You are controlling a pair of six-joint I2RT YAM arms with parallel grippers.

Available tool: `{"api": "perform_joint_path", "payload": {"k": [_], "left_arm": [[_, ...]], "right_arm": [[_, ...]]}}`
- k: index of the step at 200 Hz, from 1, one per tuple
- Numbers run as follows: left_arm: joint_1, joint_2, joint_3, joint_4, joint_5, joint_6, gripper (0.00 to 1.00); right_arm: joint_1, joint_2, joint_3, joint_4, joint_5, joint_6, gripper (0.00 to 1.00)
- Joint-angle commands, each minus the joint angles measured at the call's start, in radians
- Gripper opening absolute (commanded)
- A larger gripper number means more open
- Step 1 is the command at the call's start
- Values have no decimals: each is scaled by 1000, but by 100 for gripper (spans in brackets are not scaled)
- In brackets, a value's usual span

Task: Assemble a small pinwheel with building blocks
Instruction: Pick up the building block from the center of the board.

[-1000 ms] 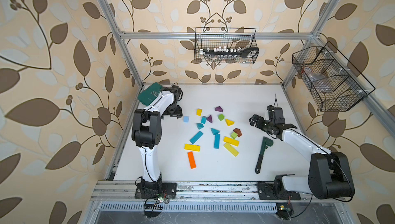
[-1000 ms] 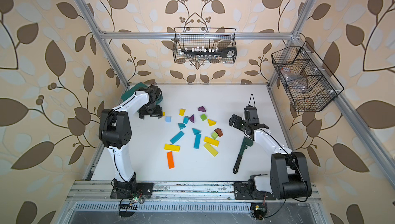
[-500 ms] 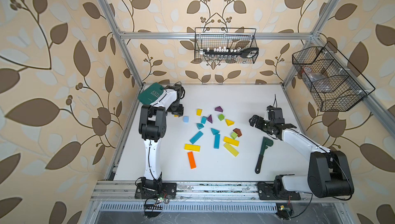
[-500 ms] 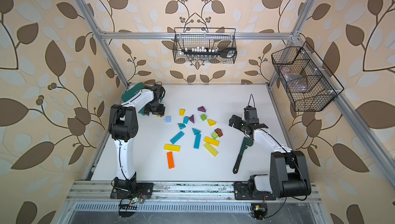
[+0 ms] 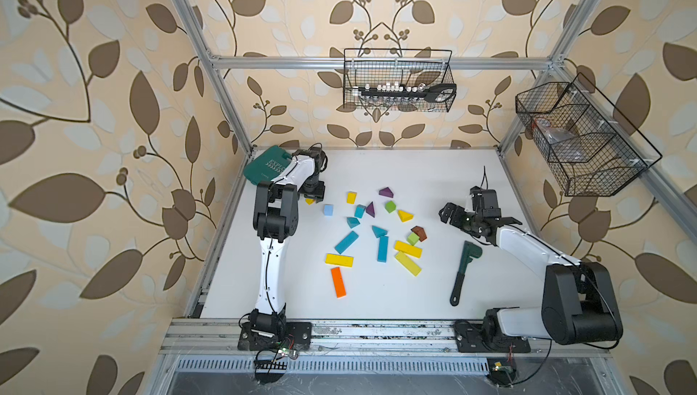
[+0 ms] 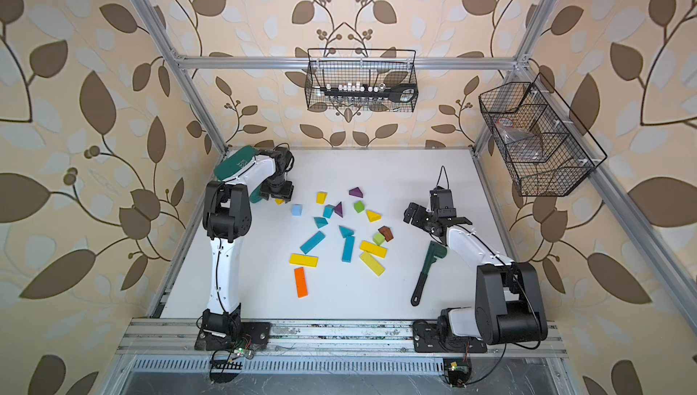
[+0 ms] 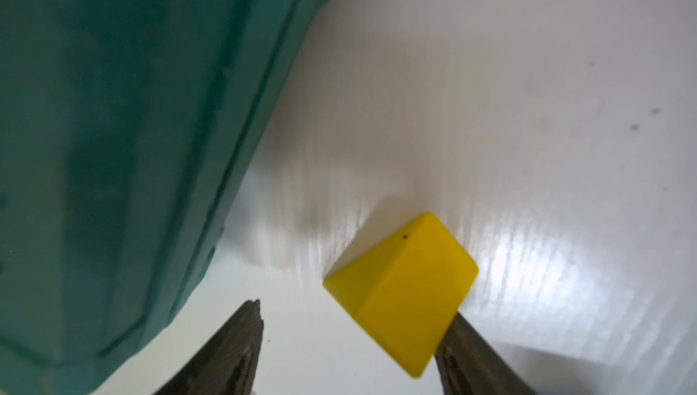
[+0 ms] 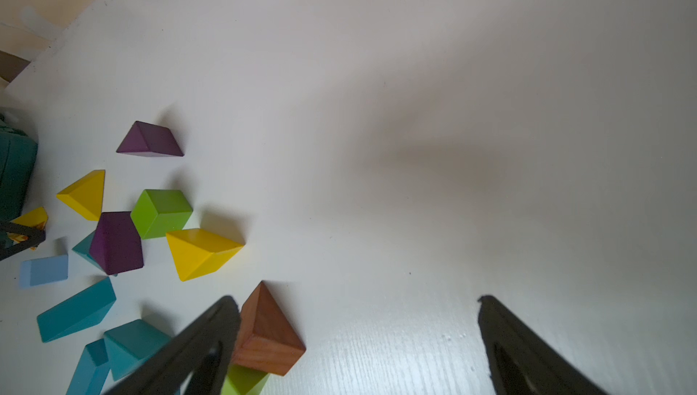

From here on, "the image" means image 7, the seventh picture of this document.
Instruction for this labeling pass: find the green plastic tool case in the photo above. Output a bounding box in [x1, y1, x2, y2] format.
[1, 0, 326, 394]

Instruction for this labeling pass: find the yellow triangle block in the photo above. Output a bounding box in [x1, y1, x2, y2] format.
[323, 213, 479, 379]

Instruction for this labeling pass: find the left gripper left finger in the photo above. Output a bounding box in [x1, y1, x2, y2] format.
[155, 301, 264, 395]

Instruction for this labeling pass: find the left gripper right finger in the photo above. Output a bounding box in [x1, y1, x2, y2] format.
[434, 313, 535, 395]

